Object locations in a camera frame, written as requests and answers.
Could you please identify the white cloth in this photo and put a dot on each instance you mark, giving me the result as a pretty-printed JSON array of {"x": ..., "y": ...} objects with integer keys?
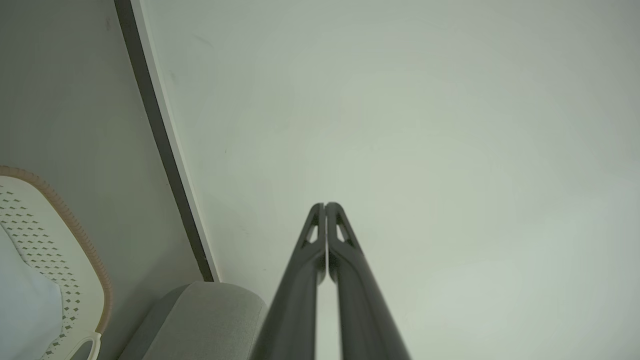
[{"x": 25, "y": 310}]

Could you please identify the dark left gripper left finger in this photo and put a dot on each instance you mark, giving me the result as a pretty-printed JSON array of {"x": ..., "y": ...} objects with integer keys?
[{"x": 295, "y": 310}]

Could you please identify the white laundry basket tan rim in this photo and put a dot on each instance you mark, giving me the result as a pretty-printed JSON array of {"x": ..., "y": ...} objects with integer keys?
[{"x": 60, "y": 250}]

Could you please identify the grey fabric sofa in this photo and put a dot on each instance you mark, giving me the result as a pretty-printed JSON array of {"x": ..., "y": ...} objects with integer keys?
[{"x": 200, "y": 325}]

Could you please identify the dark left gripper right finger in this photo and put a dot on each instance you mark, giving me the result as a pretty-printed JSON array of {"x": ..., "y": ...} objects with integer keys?
[{"x": 365, "y": 310}]

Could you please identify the black and white skirting board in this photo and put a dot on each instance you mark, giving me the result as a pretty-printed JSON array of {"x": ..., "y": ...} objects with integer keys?
[{"x": 160, "y": 135}]

